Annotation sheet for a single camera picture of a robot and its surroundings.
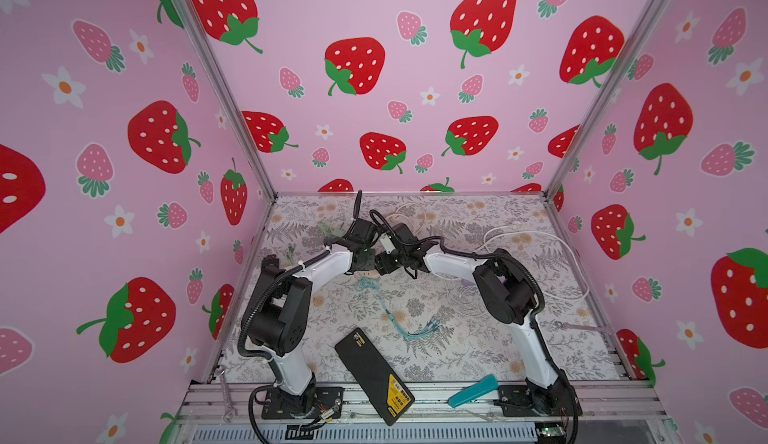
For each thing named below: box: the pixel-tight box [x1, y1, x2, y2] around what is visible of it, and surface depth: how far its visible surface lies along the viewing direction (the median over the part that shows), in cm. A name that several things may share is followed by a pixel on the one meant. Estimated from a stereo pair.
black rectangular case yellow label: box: [334, 327, 416, 426], surface depth 78 cm
